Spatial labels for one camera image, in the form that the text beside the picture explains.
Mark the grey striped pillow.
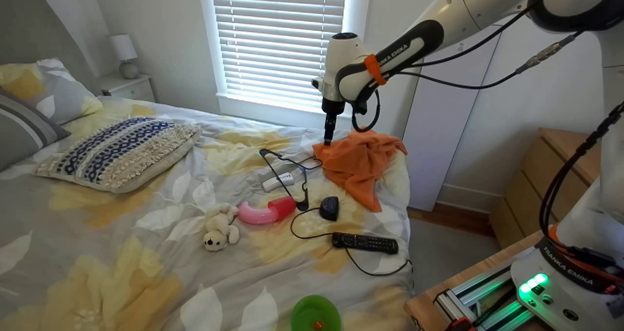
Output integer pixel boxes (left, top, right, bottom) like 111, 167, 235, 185
0, 87, 71, 172

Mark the black cable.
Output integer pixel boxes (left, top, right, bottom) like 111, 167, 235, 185
290, 207, 413, 277

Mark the cream plush toy dog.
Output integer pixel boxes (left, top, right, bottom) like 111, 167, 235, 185
203, 203, 240, 252

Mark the black computer mouse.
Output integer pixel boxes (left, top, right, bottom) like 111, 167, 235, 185
319, 196, 340, 222

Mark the pink cup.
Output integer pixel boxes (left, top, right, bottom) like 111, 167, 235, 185
238, 196, 297, 225

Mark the green plastic bowl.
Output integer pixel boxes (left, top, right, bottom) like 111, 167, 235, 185
291, 294, 342, 331

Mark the white table lamp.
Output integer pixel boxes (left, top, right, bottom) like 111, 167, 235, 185
108, 34, 140, 80

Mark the floral duvet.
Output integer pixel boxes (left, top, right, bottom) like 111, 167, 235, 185
0, 96, 415, 331

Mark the white wardrobe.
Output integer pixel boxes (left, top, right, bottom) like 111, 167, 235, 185
402, 13, 609, 213

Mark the grey upholstered headboard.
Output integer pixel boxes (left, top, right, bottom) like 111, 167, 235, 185
0, 0, 102, 96

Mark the red clamp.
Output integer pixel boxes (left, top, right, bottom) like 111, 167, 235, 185
446, 317, 477, 331

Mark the black wire hanger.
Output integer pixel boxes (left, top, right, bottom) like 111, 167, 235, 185
259, 148, 323, 212

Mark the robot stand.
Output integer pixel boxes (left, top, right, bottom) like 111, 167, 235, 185
404, 231, 561, 331

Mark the white nightstand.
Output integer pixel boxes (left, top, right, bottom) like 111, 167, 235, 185
97, 74, 156, 103

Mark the wooden dresser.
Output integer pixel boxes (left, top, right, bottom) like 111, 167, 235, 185
489, 128, 603, 252

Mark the black remote control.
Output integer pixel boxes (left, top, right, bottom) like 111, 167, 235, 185
332, 232, 399, 255

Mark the window with white blinds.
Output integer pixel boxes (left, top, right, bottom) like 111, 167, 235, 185
197, 0, 372, 128

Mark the white remote control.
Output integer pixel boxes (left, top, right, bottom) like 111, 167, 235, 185
262, 172, 295, 192

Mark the blue and white woven pillow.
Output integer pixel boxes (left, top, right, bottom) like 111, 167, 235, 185
34, 117, 202, 194

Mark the grey and yellow floral pillow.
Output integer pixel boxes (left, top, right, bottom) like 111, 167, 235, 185
0, 58, 104, 126

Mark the orange cloth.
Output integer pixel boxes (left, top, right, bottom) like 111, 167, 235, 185
312, 129, 408, 213

